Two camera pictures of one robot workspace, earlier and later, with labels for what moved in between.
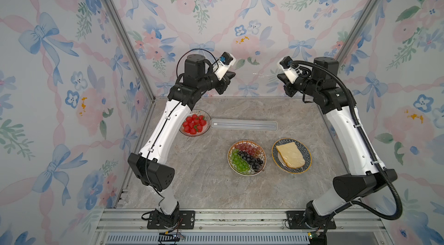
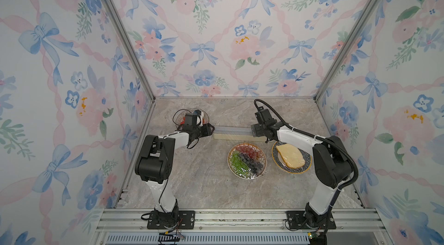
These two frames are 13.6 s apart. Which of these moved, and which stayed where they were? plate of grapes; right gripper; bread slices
Moved: right gripper
Stayed: plate of grapes; bread slices
